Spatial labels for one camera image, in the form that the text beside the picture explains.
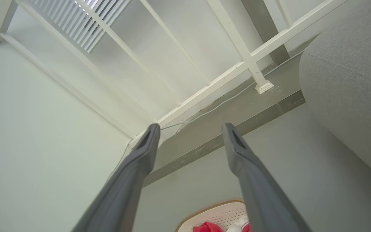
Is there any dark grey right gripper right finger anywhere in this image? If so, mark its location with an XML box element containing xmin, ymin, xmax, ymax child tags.
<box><xmin>222</xmin><ymin>122</ymin><xmax>311</xmax><ymax>232</ymax></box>

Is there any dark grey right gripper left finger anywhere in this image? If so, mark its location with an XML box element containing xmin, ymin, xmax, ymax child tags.
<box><xmin>71</xmin><ymin>123</ymin><xmax>161</xmax><ymax>232</ymax></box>

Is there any white perforated laundry basket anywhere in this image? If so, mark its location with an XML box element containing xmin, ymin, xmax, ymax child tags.
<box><xmin>176</xmin><ymin>199</ymin><xmax>249</xmax><ymax>232</ymax></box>

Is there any white garment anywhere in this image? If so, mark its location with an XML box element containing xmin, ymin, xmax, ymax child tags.
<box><xmin>227</xmin><ymin>215</ymin><xmax>250</xmax><ymax>232</ymax></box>

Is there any red garment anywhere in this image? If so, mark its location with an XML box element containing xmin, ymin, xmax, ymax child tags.
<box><xmin>193</xmin><ymin>221</ymin><xmax>224</xmax><ymax>232</ymax></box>

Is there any grey fabric sofa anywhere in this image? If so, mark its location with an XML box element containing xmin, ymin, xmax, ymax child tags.
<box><xmin>299</xmin><ymin>0</ymin><xmax>371</xmax><ymax>187</ymax></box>

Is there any white slatted vent panel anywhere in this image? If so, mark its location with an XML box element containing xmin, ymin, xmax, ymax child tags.
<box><xmin>31</xmin><ymin>0</ymin><xmax>131</xmax><ymax>54</ymax></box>

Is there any thin white cable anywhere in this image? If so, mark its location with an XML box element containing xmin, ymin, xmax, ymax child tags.
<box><xmin>106</xmin><ymin>49</ymin><xmax>306</xmax><ymax>184</ymax></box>

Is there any white wooden table frame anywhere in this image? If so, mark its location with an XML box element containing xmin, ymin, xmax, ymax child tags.
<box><xmin>0</xmin><ymin>0</ymin><xmax>348</xmax><ymax>149</ymax></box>

